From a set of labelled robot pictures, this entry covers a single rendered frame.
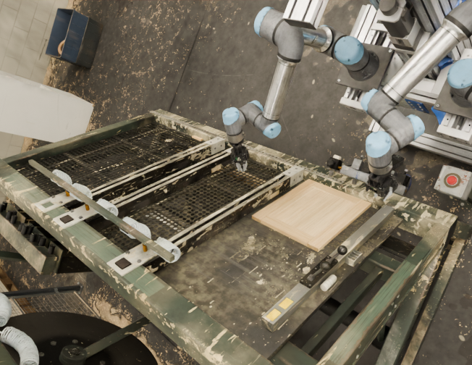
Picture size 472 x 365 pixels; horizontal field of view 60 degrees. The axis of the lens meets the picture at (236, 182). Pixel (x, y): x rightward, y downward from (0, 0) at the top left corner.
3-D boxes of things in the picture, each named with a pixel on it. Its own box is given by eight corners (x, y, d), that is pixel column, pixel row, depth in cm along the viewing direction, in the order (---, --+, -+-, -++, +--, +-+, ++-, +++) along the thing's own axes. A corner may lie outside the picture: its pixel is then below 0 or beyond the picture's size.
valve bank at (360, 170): (426, 177, 220) (415, 170, 201) (415, 201, 221) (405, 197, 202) (343, 150, 249) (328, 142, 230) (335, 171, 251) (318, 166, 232)
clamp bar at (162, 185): (247, 158, 252) (248, 122, 240) (69, 248, 176) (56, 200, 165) (236, 153, 258) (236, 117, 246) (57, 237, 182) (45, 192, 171)
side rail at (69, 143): (156, 128, 311) (154, 115, 305) (6, 181, 240) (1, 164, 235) (149, 126, 316) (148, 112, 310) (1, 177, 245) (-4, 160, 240)
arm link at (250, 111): (268, 121, 188) (250, 132, 184) (253, 108, 194) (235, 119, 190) (268, 107, 182) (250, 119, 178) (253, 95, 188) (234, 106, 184)
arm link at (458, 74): (468, 61, 163) (464, 48, 152) (495, 82, 157) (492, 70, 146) (444, 84, 167) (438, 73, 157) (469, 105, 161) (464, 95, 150)
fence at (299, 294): (393, 215, 198) (394, 208, 196) (272, 332, 137) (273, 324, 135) (383, 211, 201) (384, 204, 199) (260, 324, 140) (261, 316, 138)
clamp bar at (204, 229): (305, 180, 227) (309, 141, 215) (125, 296, 151) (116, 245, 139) (291, 174, 233) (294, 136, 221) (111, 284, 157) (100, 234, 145)
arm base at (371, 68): (355, 48, 203) (349, 40, 195) (384, 53, 194) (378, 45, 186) (344, 77, 205) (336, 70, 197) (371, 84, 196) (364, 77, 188)
